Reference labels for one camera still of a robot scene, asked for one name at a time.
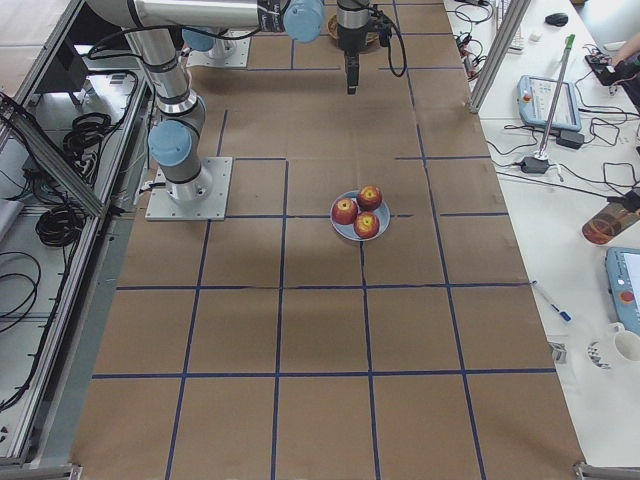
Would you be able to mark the aluminium frame post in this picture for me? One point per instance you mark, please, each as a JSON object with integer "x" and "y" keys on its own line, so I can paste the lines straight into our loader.
{"x": 511, "y": 22}

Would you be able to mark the white mug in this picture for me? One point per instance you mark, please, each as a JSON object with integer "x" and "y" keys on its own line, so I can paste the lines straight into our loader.
{"x": 624, "y": 343}

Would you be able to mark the blue teach pendant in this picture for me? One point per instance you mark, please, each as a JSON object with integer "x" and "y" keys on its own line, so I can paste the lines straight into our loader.
{"x": 622, "y": 268}
{"x": 535, "y": 96}

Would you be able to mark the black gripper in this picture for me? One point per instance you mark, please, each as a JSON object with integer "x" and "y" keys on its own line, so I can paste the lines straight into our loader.
{"x": 349, "y": 41}

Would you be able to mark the brown paper table cover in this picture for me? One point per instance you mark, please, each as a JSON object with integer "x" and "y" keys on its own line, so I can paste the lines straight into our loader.
{"x": 268, "y": 346}

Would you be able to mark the red apple left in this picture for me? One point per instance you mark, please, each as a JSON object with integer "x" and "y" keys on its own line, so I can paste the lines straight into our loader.
{"x": 344, "y": 211}

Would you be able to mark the red apple bottom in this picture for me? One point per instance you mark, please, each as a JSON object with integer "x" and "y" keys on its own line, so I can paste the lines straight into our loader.
{"x": 366, "y": 225}

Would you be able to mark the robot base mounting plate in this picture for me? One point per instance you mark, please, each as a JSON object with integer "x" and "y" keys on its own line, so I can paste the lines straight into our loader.
{"x": 204, "y": 198}

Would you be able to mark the woven wicker basket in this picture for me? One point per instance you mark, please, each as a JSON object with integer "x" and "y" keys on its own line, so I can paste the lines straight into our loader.
{"x": 371, "y": 37}

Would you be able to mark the red apple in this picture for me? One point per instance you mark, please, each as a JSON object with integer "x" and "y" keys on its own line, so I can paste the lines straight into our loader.
{"x": 344, "y": 211}
{"x": 366, "y": 225}
{"x": 369, "y": 198}

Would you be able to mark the white blue pen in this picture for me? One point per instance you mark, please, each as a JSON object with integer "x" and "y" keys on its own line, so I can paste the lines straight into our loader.
{"x": 562, "y": 313}

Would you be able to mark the red apple top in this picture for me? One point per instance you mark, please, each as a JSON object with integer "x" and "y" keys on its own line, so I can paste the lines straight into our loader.
{"x": 369, "y": 198}

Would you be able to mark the light blue plate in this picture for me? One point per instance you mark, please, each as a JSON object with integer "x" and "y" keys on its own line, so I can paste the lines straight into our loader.
{"x": 347, "y": 231}

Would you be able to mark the black computer mouse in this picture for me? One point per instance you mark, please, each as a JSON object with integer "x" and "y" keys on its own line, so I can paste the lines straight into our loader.
{"x": 559, "y": 19}

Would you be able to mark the brown glass jar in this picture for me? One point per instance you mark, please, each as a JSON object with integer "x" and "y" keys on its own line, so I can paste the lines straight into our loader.
{"x": 608, "y": 223}

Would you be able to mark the metal rod green tip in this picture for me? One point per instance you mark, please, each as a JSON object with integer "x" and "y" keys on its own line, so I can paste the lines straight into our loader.
{"x": 542, "y": 154}

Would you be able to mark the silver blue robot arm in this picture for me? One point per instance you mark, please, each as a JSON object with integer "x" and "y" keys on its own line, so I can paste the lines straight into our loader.
{"x": 147, "y": 24}

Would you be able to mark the black power adapter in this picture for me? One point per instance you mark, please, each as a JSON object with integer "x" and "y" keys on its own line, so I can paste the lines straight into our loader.
{"x": 533, "y": 165}

